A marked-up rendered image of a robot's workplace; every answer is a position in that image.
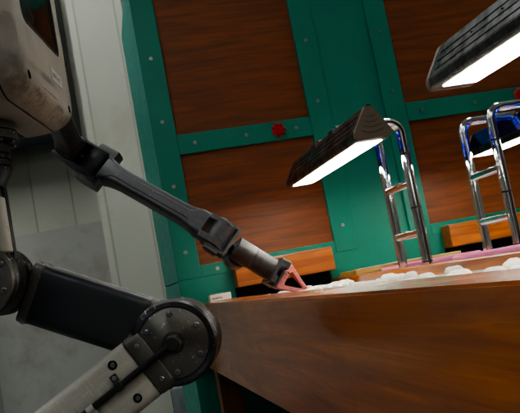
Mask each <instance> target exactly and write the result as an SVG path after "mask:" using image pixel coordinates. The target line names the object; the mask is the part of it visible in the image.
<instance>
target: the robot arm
mask: <svg viewBox="0 0 520 413"><path fill-rule="evenodd" d="M51 134H52V137H53V140H54V147H55V148H54V149H53V150H52V154H53V155H54V156H55V157H56V158H57V159H59V160H60V161H62V162H63V163H64V164H66V165H67V166H69V167H70V168H71V169H72V170H73V171H75V172H76V173H77V174H76V175H75V178H76V179H77V180H78V181H80V182H81V183H82V184H84V185H85V186H87V187H89V188H91V189H92V190H94V191H95V192H98V191H99V189H100V188H101V187H102V186H104V187H109V188H114V189H115V190H117V191H119V192H121V193H124V194H125V195H127V196H128V197H131V198H133V199H134V200H135V201H137V202H139V203H141V204H143V205H145V206H146V207H148V208H150V209H151V210H153V211H155V212H157V213H158V214H160V215H162V216H164V217H166V218H167V219H169V220H171V221H173V222H175V223H176V224H178V225H179V226H181V227H182V228H184V229H185V230H186V231H188V232H189V233H190V234H191V235H192V237H194V238H196V239H197V240H199V242H200V243H201V244H202V245H203V249H204V250H205V251H206V252H208V253H209V254H211V255H212V256H215V255H216V256H218V257H219V258H222V259H223V261H224V263H225V265H226V267H227V268H229V269H231V270H238V269H240V268H242V267H245V268H247V269H248V270H250V271H252V272H253V273H254V274H256V275H258V276H260V277H262V283H263V284H265V285H266V286H268V287H269V288H274V289H279V290H285V291H291V292H297V291H300V290H305V289H307V288H308V287H307V286H306V284H305V283H304V282H303V281H302V279H301V278H300V276H299V274H298V273H297V271H296V270H295V268H294V267H293V265H292V262H291V261H289V260H287V259H286V258H284V257H282V258H278V259H276V258H275V257H273V256H271V255H269V254H268V253H266V252H264V251H263V250H261V249H259V248H258V247H256V246H254V245H253V244H251V243H250V242H248V241H246V240H245V239H243V238H241V239H239V240H238V241H237V242H235V243H234V241H235V239H236V238H237V236H238V235H239V233H240V232H241V230H242V229H240V228H239V227H238V226H236V225H235V224H233V223H232V222H230V221H229V220H228V219H226V218H223V217H220V216H218V215H216V214H214V213H210V212H209V211H206V210H204V209H200V208H197V207H195V206H191V205H189V204H187V203H185V202H183V201H181V200H180V199H178V198H177V197H174V196H172V195H170V194H169V193H167V192H165V191H163V190H162V189H160V188H158V187H156V186H155V185H153V184H150V183H149V182H148V181H146V180H144V179H141V178H140V177H139V176H137V175H134V174H133V173H131V172H129V171H128V170H126V169H125V168H123V167H122V166H120V163H121V162H122V160H123V157H122V155H121V154H120V153H119V152H118V151H116V150H114V149H112V148H110V147H108V146H107V145H105V144H103V143H100V145H99V146H96V145H95V144H93V143H91V142H90V141H89V140H87V139H85V138H83V137H81V136H80V134H79V132H78V130H77V128H76V126H75V122H74V121H73V118H72V116H71V118H70V120H69V121H68V123H67V124H66V125H65V126H64V127H62V128H61V129H59V130H57V131H55V132H52V133H51ZM81 155H82V156H81ZM232 235H233V236H232ZM289 275H291V276H292V277H293V278H294V279H295V281H296V282H297V283H298V284H299V285H300V287H301V288H295V287H290V286H286V285H285V281H286V280H287V278H288V277H289Z"/></svg>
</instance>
